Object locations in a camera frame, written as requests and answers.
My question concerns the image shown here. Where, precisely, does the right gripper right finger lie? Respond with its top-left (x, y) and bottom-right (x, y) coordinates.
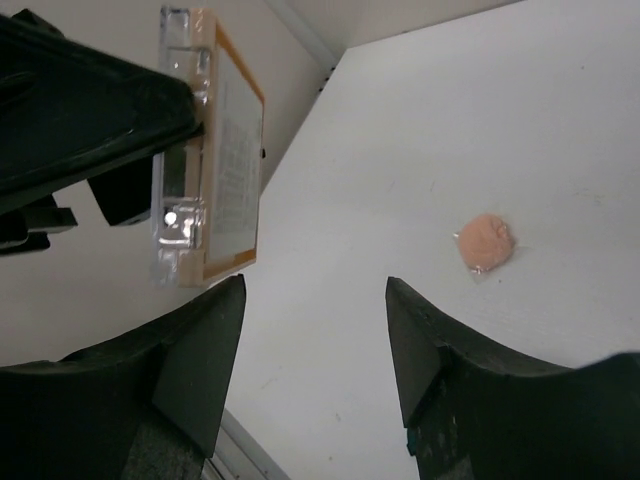
top-left (385, 277), bottom-right (639, 479)

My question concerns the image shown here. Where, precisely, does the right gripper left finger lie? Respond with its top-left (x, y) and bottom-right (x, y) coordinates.
top-left (1, 275), bottom-right (246, 479)

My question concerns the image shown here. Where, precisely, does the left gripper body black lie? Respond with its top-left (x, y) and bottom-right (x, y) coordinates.
top-left (1, 193), bottom-right (78, 255)

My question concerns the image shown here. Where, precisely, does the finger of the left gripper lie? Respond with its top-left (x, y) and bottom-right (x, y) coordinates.
top-left (1, 16), bottom-right (201, 213)
top-left (87, 157), bottom-right (153, 227)

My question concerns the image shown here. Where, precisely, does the colourful eyeshadow palette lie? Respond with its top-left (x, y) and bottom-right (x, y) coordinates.
top-left (151, 5), bottom-right (265, 288)

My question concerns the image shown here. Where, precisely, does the wrapped peach makeup sponge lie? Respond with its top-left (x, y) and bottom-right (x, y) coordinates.
top-left (452, 212), bottom-right (524, 284)

